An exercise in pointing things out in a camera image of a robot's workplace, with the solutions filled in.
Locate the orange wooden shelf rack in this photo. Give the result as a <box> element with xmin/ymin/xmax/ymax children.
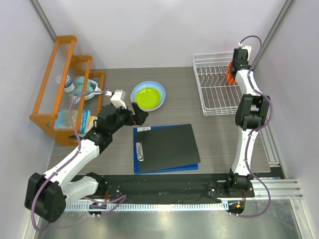
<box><xmin>29</xmin><ymin>35</ymin><xmax>105</xmax><ymax>146</ymax></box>

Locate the green plate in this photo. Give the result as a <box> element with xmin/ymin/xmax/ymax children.
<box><xmin>134</xmin><ymin>87</ymin><xmax>161</xmax><ymax>110</ymax></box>

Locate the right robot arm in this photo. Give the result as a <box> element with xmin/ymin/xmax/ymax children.
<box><xmin>225</xmin><ymin>46</ymin><xmax>269</xmax><ymax>197</ymax></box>

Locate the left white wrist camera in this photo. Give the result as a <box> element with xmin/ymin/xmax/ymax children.
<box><xmin>105</xmin><ymin>90</ymin><xmax>127</xmax><ymax>109</ymax></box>

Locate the blue folder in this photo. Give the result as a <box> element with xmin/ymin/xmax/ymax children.
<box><xmin>133</xmin><ymin>125</ymin><xmax>199</xmax><ymax>175</ymax></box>

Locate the blue plate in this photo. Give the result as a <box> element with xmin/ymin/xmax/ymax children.
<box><xmin>130</xmin><ymin>81</ymin><xmax>166</xmax><ymax>112</ymax></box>

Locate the teal scrub brush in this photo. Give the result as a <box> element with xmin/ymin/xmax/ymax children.
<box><xmin>69</xmin><ymin>76</ymin><xmax>84</xmax><ymax>101</ymax></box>

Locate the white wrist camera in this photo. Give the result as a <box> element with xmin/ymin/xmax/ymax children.
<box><xmin>238</xmin><ymin>42</ymin><xmax>252</xmax><ymax>61</ymax></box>
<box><xmin>105</xmin><ymin>90</ymin><xmax>127</xmax><ymax>109</ymax></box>

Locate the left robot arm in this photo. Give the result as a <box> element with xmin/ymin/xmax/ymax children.
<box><xmin>24</xmin><ymin>103</ymin><xmax>149</xmax><ymax>223</ymax></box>

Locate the black clipboard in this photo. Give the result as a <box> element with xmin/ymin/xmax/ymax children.
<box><xmin>136</xmin><ymin>124</ymin><xmax>201</xmax><ymax>172</ymax></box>

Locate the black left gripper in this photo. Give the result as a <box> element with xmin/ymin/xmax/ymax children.
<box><xmin>109</xmin><ymin>103</ymin><xmax>148</xmax><ymax>134</ymax></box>

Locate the white and teal bowl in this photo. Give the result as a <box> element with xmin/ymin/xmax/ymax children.
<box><xmin>84</xmin><ymin>79</ymin><xmax>101</xmax><ymax>101</ymax></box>

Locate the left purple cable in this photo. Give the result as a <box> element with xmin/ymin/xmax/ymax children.
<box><xmin>31</xmin><ymin>91</ymin><xmax>128</xmax><ymax>233</ymax></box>

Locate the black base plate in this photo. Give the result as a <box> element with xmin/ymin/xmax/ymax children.
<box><xmin>89</xmin><ymin>173</ymin><xmax>255</xmax><ymax>205</ymax></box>

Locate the aluminium frame rail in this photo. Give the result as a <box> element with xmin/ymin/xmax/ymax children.
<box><xmin>29</xmin><ymin>179</ymin><xmax>305</xmax><ymax>212</ymax></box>

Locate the orange plate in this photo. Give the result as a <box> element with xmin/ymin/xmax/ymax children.
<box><xmin>226</xmin><ymin>61</ymin><xmax>236</xmax><ymax>85</ymax></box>

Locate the small white blue jar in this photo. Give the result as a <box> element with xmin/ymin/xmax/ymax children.
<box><xmin>64</xmin><ymin>75</ymin><xmax>75</xmax><ymax>93</ymax></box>

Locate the white wire dish rack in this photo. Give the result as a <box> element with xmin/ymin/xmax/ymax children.
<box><xmin>192</xmin><ymin>51</ymin><xmax>260</xmax><ymax>117</ymax></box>

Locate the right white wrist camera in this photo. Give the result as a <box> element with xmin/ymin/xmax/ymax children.
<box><xmin>238</xmin><ymin>42</ymin><xmax>252</xmax><ymax>61</ymax></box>

